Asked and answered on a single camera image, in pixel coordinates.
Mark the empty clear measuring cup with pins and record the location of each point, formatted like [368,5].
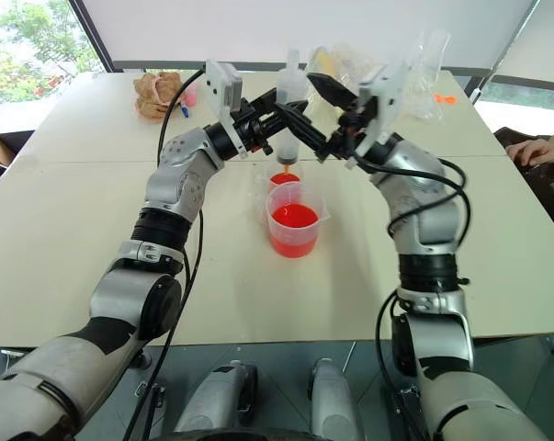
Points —
[433,53]

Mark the large clear cup red liquid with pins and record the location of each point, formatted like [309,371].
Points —
[292,239]

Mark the silver rounded leg shell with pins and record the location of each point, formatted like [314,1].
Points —
[219,399]
[334,399]

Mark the small orange plastic piece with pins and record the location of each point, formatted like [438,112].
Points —
[444,98]

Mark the small clear cup red liquid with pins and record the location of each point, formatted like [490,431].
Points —
[283,178]

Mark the small pink cup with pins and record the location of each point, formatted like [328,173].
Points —
[190,96]

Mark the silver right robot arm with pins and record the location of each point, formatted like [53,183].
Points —
[423,216]

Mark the clear plastic syringe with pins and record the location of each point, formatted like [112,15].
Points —
[286,146]

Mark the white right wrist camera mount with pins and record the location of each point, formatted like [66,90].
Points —
[391,92]

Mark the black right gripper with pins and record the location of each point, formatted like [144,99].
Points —
[352,126]

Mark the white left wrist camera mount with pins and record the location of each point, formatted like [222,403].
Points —
[217,87]

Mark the bystander bare hand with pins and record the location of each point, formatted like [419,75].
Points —
[531,150]

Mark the brown lumpy soft toy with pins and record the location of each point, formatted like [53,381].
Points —
[154,94]

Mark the blue marker pen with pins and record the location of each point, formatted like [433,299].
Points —
[185,110]

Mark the black window frame post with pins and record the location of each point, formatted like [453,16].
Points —
[506,50]
[93,37]

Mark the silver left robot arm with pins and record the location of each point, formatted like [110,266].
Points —
[175,184]

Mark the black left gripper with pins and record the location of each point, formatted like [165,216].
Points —
[253,126]

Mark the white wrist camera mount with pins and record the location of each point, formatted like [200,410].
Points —
[217,87]
[391,92]

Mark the clear plastic bag yellow content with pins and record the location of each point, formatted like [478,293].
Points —
[331,62]

